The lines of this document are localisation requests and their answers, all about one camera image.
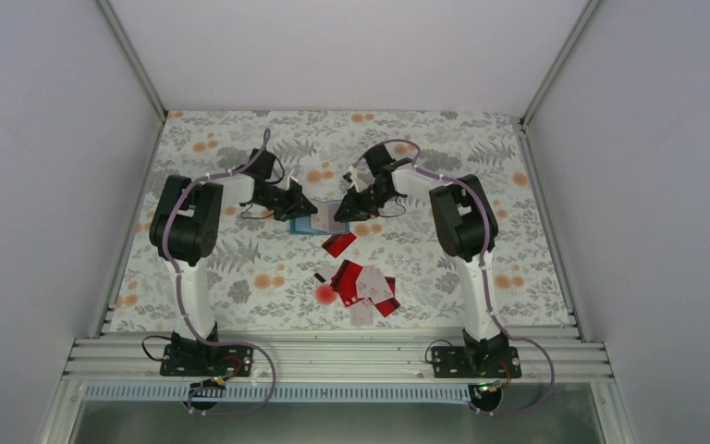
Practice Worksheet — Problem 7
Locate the aluminium corner post right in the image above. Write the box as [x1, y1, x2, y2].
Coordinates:
[519, 0, 603, 130]

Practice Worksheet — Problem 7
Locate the small red card right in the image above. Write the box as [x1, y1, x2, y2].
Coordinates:
[385, 277, 396, 296]

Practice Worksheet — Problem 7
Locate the white floral card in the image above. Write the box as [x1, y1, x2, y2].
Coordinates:
[310, 202, 336, 232]

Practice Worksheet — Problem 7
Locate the aluminium corner post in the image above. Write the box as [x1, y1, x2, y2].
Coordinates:
[94, 0, 168, 122]
[519, 0, 603, 130]

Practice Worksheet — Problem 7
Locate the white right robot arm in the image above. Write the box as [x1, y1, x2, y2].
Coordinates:
[335, 144, 508, 376]

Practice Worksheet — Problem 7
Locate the white card with red circle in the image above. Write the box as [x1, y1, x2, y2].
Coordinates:
[313, 273, 338, 305]

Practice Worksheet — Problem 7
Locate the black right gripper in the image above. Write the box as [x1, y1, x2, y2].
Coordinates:
[336, 182, 397, 222]

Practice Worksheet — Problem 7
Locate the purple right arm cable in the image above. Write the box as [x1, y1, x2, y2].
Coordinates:
[354, 139, 556, 418]

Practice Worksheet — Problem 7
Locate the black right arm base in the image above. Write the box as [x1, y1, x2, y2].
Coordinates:
[424, 330, 522, 379]

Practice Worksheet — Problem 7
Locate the red card with black stripe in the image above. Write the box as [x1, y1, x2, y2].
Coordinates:
[330, 260, 362, 307]

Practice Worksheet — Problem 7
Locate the aluminium rail frame front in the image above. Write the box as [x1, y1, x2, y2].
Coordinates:
[63, 336, 614, 383]

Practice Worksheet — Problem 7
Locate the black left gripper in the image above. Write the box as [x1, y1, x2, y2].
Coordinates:
[254, 182, 317, 221]

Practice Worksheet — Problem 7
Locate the aluminium corner post left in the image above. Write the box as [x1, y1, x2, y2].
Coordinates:
[94, 0, 168, 122]

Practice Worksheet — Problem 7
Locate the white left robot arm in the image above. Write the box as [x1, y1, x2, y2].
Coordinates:
[149, 148, 318, 375]

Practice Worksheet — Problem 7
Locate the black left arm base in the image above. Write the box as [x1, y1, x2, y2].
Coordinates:
[159, 333, 254, 378]

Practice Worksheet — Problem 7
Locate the blue leather card holder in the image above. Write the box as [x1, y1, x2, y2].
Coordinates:
[289, 200, 349, 235]

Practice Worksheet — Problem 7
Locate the white cable duct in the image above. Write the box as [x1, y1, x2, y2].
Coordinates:
[82, 381, 471, 404]

